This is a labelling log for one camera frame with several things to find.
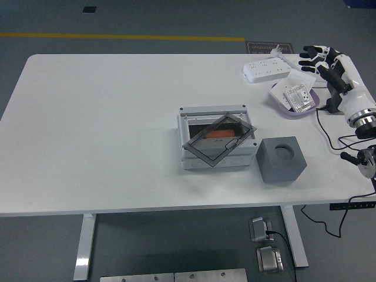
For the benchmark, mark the purple tray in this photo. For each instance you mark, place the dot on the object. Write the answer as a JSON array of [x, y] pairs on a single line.
[[293, 114]]

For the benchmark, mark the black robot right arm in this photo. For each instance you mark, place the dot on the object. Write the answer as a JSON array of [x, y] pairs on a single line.
[[367, 132]]

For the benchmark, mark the white table leg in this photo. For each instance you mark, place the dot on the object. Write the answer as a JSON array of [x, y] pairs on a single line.
[[84, 246], [295, 235]]

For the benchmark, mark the white power plug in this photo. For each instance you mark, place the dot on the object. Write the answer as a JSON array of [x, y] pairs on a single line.
[[276, 50]]

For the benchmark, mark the yellow floor tape line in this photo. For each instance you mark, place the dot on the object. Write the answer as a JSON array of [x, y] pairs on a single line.
[[117, 36]]

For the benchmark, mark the brown floor sign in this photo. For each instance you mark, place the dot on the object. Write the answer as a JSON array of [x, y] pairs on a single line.
[[260, 47]]

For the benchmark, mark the white wall socket panel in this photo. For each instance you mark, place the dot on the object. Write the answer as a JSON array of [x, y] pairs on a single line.
[[277, 92]]

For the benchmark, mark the white small adapter block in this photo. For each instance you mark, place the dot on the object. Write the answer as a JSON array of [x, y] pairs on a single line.
[[293, 63]]

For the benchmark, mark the black power adapter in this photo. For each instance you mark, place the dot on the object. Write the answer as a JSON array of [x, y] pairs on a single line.
[[333, 107]]

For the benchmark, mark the grey block with round hole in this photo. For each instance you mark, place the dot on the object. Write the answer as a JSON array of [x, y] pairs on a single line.
[[279, 170]]

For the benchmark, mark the printed white socket packet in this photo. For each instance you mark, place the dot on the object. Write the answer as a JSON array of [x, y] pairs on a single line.
[[299, 98]]

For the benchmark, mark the black floor hatch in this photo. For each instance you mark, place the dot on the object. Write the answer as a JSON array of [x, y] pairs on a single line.
[[89, 9]]

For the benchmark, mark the orange cylindrical battery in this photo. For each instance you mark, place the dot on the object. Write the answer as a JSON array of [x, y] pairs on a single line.
[[220, 134]]

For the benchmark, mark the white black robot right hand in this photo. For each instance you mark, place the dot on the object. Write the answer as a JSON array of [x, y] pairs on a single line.
[[357, 100]]

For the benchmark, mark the grey plastic junction box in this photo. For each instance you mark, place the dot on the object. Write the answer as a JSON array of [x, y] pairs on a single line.
[[211, 111]]

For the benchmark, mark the metal floor socket box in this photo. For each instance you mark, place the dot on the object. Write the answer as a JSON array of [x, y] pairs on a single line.
[[268, 260], [260, 229]]

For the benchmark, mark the metal floor plate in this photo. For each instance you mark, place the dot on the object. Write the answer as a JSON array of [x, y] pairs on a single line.
[[135, 278], [211, 276]]

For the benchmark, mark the white power strip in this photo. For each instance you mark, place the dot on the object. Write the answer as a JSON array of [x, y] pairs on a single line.
[[265, 70]]

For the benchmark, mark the white square paper box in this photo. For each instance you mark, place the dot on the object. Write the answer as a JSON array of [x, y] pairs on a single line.
[[301, 77]]

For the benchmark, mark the blue object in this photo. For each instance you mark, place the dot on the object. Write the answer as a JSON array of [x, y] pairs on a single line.
[[361, 3]]

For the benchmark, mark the black table control panel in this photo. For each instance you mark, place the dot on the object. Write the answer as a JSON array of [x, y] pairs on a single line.
[[352, 206]]

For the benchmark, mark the smoky transparent box lid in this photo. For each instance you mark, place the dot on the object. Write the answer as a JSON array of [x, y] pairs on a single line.
[[202, 147]]

